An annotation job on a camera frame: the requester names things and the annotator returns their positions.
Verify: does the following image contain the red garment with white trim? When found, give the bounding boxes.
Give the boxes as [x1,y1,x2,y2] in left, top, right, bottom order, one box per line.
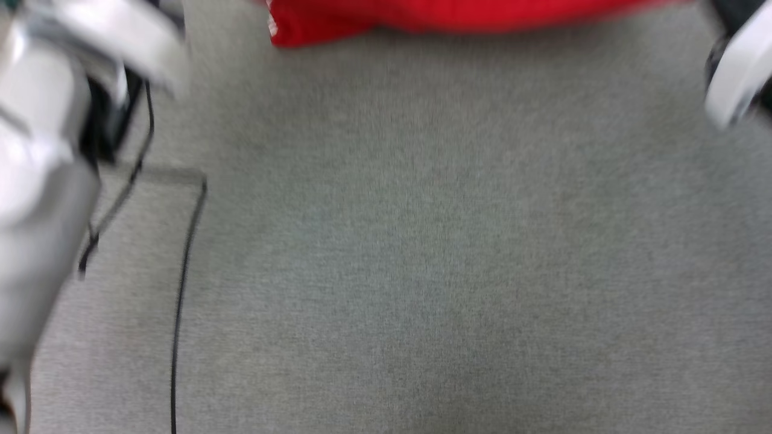
[264,0,679,48]

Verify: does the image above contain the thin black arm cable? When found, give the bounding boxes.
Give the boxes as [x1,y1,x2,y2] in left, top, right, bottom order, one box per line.
[77,78,157,279]

